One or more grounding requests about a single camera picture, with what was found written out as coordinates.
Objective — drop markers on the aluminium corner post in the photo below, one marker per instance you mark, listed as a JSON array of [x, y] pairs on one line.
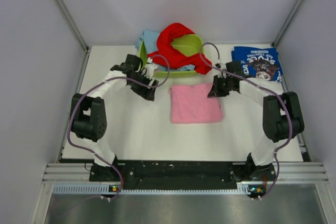
[[292, 14], [71, 24]]

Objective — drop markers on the folded blue printed t shirt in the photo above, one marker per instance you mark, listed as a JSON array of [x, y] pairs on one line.
[[259, 63]]

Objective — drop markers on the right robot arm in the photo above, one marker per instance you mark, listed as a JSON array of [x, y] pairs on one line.
[[282, 118]]

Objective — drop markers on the light blue t shirt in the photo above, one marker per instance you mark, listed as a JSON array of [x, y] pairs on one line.
[[149, 38]]

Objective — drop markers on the aluminium frame rail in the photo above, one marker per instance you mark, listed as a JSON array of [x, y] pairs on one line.
[[290, 173]]

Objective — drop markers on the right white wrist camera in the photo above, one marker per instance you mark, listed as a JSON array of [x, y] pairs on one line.
[[220, 65]]

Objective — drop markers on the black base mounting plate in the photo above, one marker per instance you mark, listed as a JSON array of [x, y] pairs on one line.
[[181, 174]]

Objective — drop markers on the red t shirt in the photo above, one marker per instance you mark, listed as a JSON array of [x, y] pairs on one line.
[[167, 56]]

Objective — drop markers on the green plastic basin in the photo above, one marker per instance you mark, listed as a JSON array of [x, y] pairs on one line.
[[187, 45]]

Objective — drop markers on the pink t shirt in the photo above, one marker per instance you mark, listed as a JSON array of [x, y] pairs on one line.
[[190, 104]]

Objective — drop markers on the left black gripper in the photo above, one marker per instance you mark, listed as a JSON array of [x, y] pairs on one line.
[[148, 93]]

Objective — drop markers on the left aluminium corner post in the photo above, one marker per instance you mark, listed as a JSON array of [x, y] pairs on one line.
[[71, 24]]

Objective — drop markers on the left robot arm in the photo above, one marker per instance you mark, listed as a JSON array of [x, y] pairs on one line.
[[88, 120]]

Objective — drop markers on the grey slotted cable duct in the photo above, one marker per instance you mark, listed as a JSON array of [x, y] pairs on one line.
[[95, 189]]

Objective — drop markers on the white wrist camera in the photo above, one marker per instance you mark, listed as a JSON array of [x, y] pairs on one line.
[[220, 65], [150, 67]]

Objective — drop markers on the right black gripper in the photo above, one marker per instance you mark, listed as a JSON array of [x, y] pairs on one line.
[[213, 93]]

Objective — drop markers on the right aluminium corner post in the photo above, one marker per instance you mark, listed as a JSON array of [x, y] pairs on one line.
[[292, 14]]

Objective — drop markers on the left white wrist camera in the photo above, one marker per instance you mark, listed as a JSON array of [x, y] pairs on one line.
[[150, 67]]

